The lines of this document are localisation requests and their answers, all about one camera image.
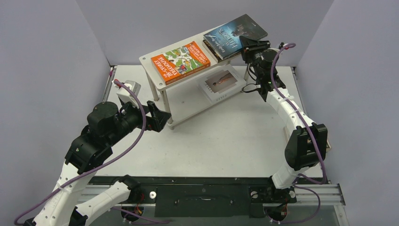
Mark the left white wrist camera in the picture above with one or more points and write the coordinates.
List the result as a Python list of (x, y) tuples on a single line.
[(124, 95)]

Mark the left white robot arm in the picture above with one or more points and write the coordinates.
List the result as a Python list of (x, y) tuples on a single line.
[(107, 125)]

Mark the dark blue paperback book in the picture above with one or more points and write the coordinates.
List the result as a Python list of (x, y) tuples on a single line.
[(225, 38)]

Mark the white style magazine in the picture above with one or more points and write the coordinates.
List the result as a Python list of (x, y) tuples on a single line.
[(221, 83)]

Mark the orange 78-storey treehouse book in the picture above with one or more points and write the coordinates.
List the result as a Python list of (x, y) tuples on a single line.
[(181, 62)]

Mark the white two-tier shelf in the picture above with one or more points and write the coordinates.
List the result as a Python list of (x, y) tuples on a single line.
[(192, 75)]

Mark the yellow red paperback book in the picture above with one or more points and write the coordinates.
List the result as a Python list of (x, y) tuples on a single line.
[(328, 146)]

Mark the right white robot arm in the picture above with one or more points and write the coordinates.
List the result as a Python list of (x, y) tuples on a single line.
[(307, 142)]

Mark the black blue treehouse book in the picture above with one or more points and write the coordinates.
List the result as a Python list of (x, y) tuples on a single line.
[(215, 55)]

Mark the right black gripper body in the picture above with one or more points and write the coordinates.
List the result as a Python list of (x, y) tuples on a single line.
[(255, 46)]

